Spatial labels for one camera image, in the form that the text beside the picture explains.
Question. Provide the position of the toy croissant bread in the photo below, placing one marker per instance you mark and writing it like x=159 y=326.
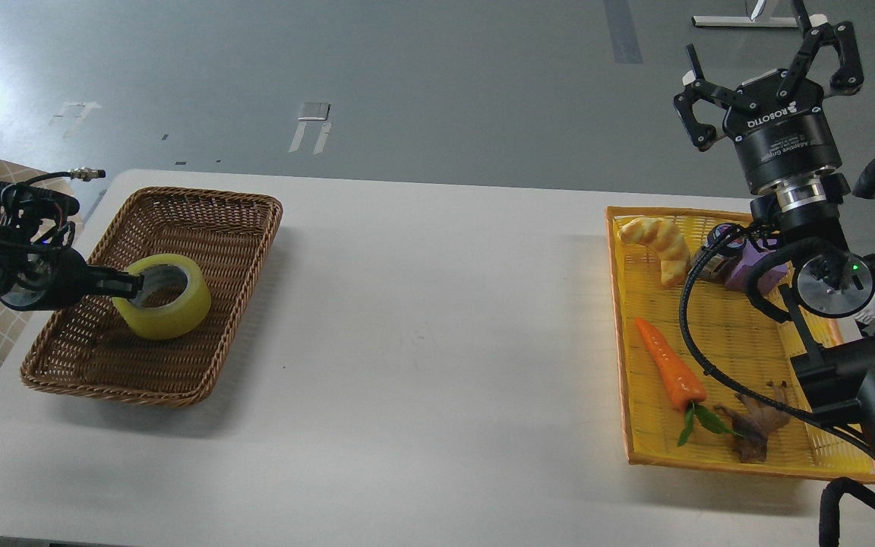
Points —
x=666 y=241

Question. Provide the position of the yellow tape roll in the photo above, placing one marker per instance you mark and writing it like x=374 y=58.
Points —
x=178 y=316

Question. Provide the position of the yellow plastic tray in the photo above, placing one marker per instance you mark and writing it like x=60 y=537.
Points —
x=741 y=342

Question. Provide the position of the brown ginger root toy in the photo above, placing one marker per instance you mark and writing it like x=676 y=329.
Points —
x=752 y=427

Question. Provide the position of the orange toy carrot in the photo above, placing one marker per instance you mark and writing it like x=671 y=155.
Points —
x=684 y=390

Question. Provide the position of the small dark lid jar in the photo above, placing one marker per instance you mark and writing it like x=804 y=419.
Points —
x=724 y=257

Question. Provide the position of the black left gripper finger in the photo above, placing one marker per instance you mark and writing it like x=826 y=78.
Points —
x=98 y=274
x=125 y=291

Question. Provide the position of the purple block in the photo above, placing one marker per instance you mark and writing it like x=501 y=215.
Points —
x=737 y=274

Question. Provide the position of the brown wicker basket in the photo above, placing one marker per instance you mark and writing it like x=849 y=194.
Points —
x=88 y=350

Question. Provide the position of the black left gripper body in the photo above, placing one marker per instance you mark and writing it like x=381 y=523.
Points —
x=50 y=282

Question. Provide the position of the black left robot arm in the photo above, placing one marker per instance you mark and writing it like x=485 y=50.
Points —
x=35 y=220

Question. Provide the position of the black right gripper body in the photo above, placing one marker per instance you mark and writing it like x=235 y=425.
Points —
x=787 y=136

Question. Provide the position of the white metal stand base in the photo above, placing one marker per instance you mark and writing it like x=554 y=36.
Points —
x=759 y=15

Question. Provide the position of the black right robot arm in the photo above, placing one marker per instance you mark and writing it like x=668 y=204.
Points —
x=811 y=279

